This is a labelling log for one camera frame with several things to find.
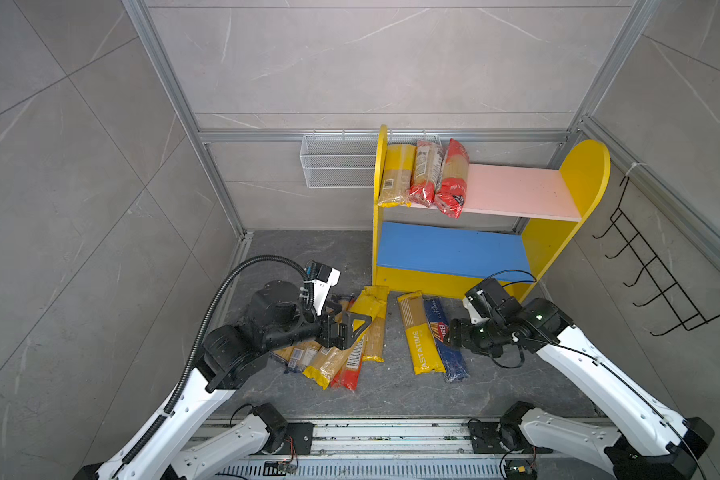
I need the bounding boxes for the yellow topped spaghetti bag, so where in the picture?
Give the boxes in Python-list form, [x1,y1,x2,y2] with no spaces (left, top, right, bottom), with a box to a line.
[377,144,416,208]

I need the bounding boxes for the black corrugated cable conduit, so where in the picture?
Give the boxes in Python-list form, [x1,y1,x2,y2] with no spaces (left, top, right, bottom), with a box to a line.
[119,254,310,466]

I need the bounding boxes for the blue Barilla spaghetti box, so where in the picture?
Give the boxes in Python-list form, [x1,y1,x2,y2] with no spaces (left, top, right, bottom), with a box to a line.
[422,296,471,384]

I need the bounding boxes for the white wire mesh basket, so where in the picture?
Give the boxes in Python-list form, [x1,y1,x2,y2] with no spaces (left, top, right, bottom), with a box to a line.
[299,133,442,190]

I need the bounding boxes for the long yellow spaghetti bag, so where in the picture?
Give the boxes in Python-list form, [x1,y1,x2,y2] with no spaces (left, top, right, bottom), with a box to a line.
[302,286,389,391]

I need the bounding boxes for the blue Ankara spaghetti bag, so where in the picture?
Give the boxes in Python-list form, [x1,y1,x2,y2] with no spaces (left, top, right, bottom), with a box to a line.
[270,345,304,365]

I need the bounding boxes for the yellow shelf with coloured boards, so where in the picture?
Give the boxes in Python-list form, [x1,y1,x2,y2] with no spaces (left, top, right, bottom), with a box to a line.
[371,140,611,301]

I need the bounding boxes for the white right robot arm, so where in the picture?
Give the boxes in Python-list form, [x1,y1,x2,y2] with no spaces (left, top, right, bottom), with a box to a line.
[446,279,715,479]

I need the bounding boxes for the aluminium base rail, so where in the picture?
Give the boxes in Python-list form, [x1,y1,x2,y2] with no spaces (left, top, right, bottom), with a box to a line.
[162,418,611,479]

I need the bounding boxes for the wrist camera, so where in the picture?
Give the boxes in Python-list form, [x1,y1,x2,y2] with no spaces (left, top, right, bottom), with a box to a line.
[462,278,510,325]
[306,261,340,316]

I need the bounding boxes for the red labelled spaghetti bag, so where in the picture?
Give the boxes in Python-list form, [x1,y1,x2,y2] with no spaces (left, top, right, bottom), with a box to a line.
[408,140,443,207]

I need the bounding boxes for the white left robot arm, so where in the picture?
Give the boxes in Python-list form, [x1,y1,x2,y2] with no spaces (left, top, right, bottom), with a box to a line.
[75,279,384,479]

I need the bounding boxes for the yellow Pastatime spaghetti bag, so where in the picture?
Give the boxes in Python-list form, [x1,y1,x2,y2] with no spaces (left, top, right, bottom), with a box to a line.
[397,291,445,375]

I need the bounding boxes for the black wire hook rack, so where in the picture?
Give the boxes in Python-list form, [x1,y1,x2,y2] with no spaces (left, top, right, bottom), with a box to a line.
[592,176,720,338]

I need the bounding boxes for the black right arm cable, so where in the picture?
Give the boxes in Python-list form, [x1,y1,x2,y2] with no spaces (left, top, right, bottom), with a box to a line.
[485,268,703,480]

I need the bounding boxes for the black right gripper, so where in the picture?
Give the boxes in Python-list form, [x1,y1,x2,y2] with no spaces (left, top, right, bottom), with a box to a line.
[440,316,508,355]

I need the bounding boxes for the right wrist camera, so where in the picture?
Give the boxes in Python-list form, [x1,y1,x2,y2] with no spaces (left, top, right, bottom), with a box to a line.
[462,278,510,325]

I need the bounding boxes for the red clear spaghetti bag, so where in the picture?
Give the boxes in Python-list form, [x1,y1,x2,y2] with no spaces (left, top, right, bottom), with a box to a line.
[331,341,364,392]

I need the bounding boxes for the blue clear spaghetti bag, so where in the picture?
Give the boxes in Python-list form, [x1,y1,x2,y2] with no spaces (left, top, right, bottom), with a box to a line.
[286,340,322,373]

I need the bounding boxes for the short yellow spaghetti bag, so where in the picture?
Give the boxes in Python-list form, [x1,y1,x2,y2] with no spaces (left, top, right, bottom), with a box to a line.
[363,317,386,363]

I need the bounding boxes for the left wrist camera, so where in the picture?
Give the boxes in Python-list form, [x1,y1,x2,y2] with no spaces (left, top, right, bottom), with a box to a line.
[306,261,340,316]

